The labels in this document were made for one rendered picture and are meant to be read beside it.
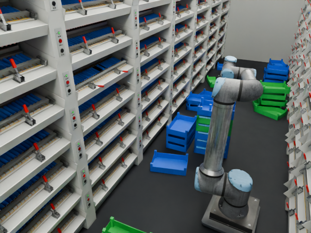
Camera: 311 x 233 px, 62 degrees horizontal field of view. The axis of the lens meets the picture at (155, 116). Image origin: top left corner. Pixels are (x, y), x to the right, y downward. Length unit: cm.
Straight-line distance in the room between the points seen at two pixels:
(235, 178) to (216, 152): 21
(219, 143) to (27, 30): 109
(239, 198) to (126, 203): 80
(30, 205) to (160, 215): 88
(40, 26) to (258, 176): 190
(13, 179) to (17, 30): 60
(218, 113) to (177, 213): 82
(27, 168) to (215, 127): 97
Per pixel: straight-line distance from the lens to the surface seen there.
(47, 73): 122
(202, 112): 222
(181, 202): 199
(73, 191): 167
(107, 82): 159
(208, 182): 164
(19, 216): 139
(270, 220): 204
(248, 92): 141
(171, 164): 229
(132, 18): 178
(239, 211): 178
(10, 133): 119
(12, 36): 111
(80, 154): 151
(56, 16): 124
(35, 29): 117
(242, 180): 166
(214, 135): 150
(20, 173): 129
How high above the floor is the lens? 146
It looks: 29 degrees down
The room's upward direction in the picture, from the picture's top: straight up
